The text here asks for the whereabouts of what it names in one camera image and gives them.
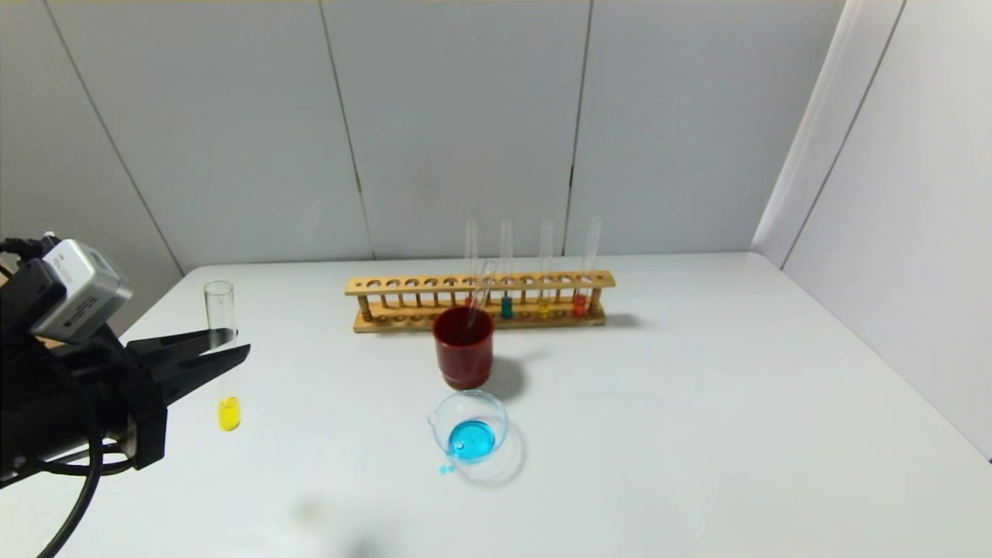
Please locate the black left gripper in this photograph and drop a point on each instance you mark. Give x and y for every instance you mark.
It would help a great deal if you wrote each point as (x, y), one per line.
(144, 409)

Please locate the test tube with yellow pigment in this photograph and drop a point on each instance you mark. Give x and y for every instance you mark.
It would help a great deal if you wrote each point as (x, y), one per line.
(219, 306)
(543, 310)

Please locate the test tube with blue pigment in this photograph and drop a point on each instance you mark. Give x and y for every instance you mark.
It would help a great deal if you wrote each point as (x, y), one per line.
(480, 294)
(505, 308)

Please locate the wooden test tube rack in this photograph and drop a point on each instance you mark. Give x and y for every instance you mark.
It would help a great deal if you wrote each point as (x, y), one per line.
(480, 284)

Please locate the test tube with red pigment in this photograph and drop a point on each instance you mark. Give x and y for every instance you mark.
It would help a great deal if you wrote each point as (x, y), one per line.
(579, 306)
(470, 248)

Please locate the red plastic cup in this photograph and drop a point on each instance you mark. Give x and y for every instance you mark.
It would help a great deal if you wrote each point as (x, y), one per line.
(463, 360)

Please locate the clear glass beaker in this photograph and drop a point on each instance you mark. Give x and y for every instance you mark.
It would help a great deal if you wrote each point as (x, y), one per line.
(471, 438)

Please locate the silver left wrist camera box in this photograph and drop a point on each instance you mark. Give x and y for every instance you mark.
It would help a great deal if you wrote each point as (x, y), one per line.
(81, 291)

